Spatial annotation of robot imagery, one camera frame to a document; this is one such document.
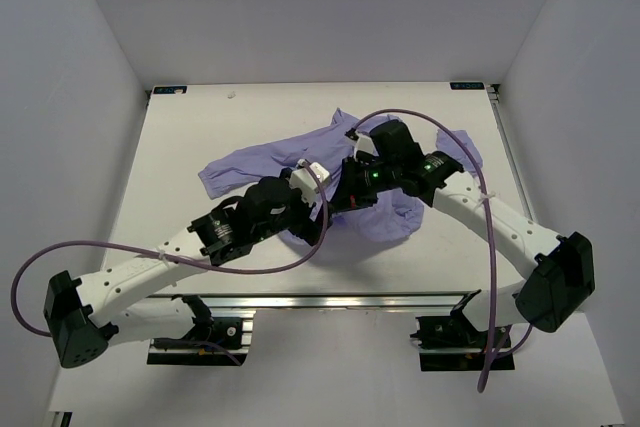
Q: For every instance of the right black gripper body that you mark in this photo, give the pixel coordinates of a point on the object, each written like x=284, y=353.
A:
x=364, y=180

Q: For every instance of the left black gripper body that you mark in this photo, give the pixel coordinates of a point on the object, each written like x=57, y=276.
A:
x=295, y=218

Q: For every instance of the lavender purple jacket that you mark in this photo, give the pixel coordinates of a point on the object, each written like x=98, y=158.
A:
x=393, y=218

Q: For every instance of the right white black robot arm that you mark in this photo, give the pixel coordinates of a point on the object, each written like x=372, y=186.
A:
x=557, y=272

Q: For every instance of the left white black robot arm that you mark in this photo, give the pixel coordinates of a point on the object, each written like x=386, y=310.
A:
x=86, y=315

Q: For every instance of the right blue table label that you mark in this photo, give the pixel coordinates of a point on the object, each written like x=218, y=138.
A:
x=464, y=85

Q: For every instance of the blue table label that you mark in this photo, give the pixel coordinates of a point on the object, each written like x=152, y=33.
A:
x=464, y=85
x=169, y=90

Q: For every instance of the left blue table label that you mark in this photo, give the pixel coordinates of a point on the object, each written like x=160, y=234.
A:
x=169, y=90

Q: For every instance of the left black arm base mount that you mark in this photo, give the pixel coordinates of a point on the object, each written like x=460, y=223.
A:
x=212, y=340

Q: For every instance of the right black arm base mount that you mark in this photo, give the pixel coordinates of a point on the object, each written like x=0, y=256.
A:
x=448, y=342

